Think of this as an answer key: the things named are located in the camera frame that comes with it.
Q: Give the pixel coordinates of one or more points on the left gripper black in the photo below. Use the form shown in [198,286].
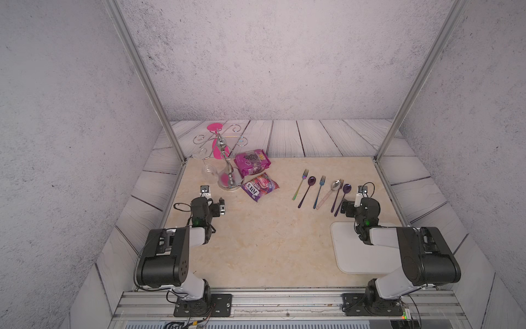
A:
[214,208]

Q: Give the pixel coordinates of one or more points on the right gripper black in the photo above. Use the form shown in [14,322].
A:
[351,205]

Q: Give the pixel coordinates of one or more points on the dark purple spoon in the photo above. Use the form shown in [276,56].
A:
[345,190]

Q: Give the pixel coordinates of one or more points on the silver spoon pink handle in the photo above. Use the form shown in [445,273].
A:
[333,187]

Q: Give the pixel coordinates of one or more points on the blue fork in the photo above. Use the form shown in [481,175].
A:
[321,183]

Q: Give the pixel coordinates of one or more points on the rainbow purple spoon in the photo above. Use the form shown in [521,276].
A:
[311,182]

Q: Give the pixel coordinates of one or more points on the dark purple fork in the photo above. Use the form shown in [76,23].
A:
[337,196]

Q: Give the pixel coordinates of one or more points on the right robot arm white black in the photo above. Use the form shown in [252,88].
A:
[424,254]

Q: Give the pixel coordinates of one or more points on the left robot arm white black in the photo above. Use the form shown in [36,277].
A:
[164,262]

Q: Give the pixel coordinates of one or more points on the rainbow green fork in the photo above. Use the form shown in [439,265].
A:
[304,176]

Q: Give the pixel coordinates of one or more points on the clear wine glass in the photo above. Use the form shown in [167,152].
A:
[208,170]

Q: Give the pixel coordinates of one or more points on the silver glass holder stand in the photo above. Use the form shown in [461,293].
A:
[230,177]

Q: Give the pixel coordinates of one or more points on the purple candy packet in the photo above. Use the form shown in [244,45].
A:
[260,186]

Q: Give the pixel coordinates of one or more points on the pink wine glass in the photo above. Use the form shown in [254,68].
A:
[220,149]

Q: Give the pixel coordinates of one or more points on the magenta snack packet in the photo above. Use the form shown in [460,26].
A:
[252,162]

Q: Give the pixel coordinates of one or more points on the white square tray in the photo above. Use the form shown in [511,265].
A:
[355,257]

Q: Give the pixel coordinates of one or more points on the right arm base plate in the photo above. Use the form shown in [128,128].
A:
[360,305]

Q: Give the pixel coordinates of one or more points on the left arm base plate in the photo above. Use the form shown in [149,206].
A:
[203,305]

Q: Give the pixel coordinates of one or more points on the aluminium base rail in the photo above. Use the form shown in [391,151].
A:
[289,308]

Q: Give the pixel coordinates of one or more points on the left aluminium frame post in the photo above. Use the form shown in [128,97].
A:
[128,42]

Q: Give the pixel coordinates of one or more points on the aluminium frame post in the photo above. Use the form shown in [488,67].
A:
[128,42]
[441,40]

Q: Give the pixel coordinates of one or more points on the right aluminium frame post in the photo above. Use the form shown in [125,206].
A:
[441,40]

